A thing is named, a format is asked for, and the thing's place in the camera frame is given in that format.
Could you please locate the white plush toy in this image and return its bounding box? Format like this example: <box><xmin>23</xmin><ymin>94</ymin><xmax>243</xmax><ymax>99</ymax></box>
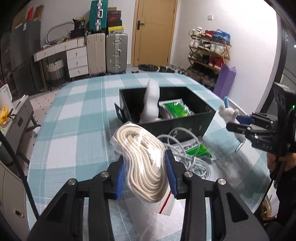
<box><xmin>218</xmin><ymin>96</ymin><xmax>246</xmax><ymax>142</ymax></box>

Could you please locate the cream rope coil bag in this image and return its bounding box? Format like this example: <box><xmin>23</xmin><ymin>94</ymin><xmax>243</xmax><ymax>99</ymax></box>
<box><xmin>110</xmin><ymin>121</ymin><xmax>175</xmax><ymax>216</ymax></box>

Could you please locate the white charging cable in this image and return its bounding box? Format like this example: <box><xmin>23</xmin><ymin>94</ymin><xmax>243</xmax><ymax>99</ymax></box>
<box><xmin>157</xmin><ymin>126</ymin><xmax>212</xmax><ymax>180</ymax></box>

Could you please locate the green medicine sachet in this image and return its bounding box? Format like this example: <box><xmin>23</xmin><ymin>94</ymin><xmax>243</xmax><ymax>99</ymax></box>
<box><xmin>181</xmin><ymin>139</ymin><xmax>216</xmax><ymax>160</ymax></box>
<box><xmin>159</xmin><ymin>99</ymin><xmax>195</xmax><ymax>118</ymax></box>

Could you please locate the white foam block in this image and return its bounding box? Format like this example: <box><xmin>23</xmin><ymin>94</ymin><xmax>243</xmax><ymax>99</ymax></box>
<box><xmin>140</xmin><ymin>79</ymin><xmax>160</xmax><ymax>123</ymax></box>

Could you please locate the person's right hand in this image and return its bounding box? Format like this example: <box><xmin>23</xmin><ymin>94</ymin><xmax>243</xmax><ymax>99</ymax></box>
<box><xmin>266</xmin><ymin>153</ymin><xmax>295</xmax><ymax>180</ymax></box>

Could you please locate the purple shopping bag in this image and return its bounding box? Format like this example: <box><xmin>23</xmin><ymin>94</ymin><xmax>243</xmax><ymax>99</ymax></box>
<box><xmin>213</xmin><ymin>65</ymin><xmax>236</xmax><ymax>99</ymax></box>

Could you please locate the teal checkered tablecloth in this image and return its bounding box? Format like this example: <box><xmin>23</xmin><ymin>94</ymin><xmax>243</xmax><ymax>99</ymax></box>
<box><xmin>28</xmin><ymin>73</ymin><xmax>270</xmax><ymax>240</ymax></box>

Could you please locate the black cardboard box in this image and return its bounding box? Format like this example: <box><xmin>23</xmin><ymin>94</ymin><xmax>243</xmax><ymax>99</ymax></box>
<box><xmin>114</xmin><ymin>87</ymin><xmax>215</xmax><ymax>137</ymax></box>

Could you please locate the wooden shoe rack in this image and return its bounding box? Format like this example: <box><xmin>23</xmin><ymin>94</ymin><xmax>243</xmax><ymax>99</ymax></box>
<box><xmin>186</xmin><ymin>27</ymin><xmax>232</xmax><ymax>91</ymax></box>

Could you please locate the grey side cabinet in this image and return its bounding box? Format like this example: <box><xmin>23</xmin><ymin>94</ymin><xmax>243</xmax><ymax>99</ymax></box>
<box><xmin>4</xmin><ymin>95</ymin><xmax>41</xmax><ymax>165</ymax></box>

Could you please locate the woven laundry basket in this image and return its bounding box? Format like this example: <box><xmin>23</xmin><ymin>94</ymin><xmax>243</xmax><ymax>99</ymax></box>
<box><xmin>46</xmin><ymin>59</ymin><xmax>66</xmax><ymax>87</ymax></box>

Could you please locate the white drawer desk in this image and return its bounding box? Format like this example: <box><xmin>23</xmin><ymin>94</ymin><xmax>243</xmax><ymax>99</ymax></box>
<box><xmin>33</xmin><ymin>37</ymin><xmax>89</xmax><ymax>79</ymax></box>

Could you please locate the wooden door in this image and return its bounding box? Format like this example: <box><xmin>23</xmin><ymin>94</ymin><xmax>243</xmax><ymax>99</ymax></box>
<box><xmin>131</xmin><ymin>0</ymin><xmax>178</xmax><ymax>67</ymax></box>

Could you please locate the yellow snack bag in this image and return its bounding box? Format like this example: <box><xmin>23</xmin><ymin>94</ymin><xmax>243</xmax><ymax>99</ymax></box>
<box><xmin>0</xmin><ymin>105</ymin><xmax>9</xmax><ymax>126</ymax></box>

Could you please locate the silver aluminium suitcase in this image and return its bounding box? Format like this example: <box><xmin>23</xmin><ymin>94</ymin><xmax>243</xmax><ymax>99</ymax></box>
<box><xmin>106</xmin><ymin>33</ymin><xmax>128</xmax><ymax>74</ymax></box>

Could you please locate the beige suitcase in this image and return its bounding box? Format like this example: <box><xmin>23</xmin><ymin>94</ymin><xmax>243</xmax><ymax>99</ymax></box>
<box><xmin>86</xmin><ymin>33</ymin><xmax>106</xmax><ymax>76</ymax></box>

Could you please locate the black tote bag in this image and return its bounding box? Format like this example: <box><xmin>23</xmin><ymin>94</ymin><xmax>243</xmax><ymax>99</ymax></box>
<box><xmin>70</xmin><ymin>18</ymin><xmax>86</xmax><ymax>39</ymax></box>

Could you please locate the stack of shoe boxes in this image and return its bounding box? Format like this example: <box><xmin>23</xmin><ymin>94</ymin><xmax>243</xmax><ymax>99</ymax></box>
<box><xmin>107</xmin><ymin>7</ymin><xmax>124</xmax><ymax>33</ymax></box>

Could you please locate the teal suitcase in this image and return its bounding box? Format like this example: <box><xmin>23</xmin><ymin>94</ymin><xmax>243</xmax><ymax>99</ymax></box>
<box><xmin>89</xmin><ymin>0</ymin><xmax>108</xmax><ymax>32</ymax></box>

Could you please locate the dark grey refrigerator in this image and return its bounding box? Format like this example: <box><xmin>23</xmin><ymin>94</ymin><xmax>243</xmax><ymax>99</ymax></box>
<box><xmin>1</xmin><ymin>21</ymin><xmax>44</xmax><ymax>99</ymax></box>

